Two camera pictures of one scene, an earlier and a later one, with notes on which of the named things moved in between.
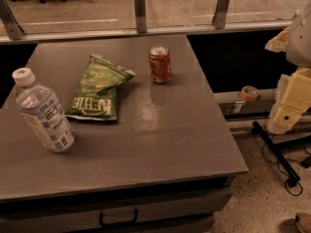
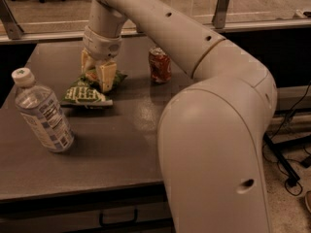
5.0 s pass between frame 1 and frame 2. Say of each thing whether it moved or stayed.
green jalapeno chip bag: moved
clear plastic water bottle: stayed
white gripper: moved
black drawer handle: stayed
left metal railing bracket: stayed
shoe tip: moved
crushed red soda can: stayed
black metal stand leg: stayed
